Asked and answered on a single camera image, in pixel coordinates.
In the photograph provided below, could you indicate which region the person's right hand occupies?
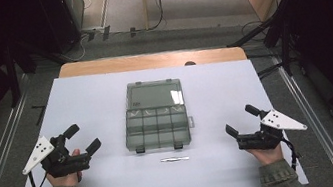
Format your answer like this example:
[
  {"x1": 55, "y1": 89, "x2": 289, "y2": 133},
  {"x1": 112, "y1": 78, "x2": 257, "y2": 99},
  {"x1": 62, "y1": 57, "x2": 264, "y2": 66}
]
[{"x1": 246, "y1": 142, "x2": 286, "y2": 169}]

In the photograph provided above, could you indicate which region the white board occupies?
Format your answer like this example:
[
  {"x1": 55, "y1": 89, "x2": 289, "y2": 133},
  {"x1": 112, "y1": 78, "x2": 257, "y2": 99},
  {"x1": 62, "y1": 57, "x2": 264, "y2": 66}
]
[{"x1": 0, "y1": 41, "x2": 310, "y2": 187}]

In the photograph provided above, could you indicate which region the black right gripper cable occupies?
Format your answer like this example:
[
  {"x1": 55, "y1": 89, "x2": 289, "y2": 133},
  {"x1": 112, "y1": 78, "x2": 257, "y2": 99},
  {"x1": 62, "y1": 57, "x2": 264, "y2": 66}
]
[{"x1": 280, "y1": 136, "x2": 304, "y2": 173}]

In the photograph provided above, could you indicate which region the wooden table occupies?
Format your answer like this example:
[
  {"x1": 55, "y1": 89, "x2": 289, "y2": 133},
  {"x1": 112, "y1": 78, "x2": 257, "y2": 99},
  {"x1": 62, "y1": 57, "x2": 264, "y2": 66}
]
[{"x1": 57, "y1": 35, "x2": 248, "y2": 90}]

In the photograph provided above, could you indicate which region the white floor cable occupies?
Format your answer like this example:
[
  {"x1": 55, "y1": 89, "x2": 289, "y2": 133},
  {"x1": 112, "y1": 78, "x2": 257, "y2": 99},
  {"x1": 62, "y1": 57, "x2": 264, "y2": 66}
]
[{"x1": 59, "y1": 34, "x2": 90, "y2": 64}]

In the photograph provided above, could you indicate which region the person's left hand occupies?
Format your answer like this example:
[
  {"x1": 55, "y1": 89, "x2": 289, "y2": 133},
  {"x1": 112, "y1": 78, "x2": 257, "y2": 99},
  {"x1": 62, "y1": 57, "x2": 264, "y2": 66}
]
[{"x1": 41, "y1": 148, "x2": 87, "y2": 187}]

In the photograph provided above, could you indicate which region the dark metal stand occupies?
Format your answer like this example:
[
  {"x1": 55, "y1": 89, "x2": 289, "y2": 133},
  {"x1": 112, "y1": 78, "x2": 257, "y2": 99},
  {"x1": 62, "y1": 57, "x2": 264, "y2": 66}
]
[{"x1": 0, "y1": 38, "x2": 43, "y2": 110}]

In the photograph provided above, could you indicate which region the slim silver metal tool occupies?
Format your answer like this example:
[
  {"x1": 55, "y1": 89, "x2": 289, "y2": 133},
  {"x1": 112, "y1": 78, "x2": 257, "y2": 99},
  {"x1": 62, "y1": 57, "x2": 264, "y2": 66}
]
[{"x1": 160, "y1": 154, "x2": 191, "y2": 165}]

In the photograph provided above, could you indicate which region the black tripod stand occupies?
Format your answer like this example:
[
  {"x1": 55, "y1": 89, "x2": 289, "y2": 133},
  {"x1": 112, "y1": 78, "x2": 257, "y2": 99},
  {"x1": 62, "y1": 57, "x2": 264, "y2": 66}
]
[{"x1": 223, "y1": 12, "x2": 305, "y2": 86}]

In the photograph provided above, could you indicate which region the dark equipment cabinet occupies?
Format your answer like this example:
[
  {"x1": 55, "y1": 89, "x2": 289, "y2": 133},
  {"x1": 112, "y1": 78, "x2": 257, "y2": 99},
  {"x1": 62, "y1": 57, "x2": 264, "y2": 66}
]
[{"x1": 36, "y1": 0, "x2": 93, "y2": 57}]

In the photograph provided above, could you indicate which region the black tape strip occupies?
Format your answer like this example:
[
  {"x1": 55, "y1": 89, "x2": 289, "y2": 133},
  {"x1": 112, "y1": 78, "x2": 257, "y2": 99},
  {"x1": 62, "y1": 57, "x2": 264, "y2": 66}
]
[{"x1": 30, "y1": 103, "x2": 50, "y2": 128}]

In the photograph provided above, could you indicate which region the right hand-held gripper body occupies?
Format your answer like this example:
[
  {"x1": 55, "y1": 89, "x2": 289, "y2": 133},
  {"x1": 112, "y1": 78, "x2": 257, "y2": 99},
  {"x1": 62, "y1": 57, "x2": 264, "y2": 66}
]
[{"x1": 232, "y1": 103, "x2": 311, "y2": 156}]

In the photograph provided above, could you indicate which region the clear plastic organizer box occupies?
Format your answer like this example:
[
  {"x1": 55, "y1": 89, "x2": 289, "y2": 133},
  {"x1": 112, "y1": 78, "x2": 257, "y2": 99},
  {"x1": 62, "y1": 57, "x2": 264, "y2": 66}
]
[{"x1": 116, "y1": 73, "x2": 199, "y2": 158}]

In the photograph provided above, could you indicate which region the black hanging cable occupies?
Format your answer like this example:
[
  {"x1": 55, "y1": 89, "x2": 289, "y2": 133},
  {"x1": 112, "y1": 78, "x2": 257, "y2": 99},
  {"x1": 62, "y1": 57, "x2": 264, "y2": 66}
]
[{"x1": 142, "y1": 0, "x2": 169, "y2": 33}]

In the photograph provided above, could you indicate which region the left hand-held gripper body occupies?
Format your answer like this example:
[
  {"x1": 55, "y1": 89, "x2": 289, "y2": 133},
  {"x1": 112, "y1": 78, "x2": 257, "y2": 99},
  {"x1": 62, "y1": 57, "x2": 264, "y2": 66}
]
[{"x1": 17, "y1": 128, "x2": 95, "y2": 184}]

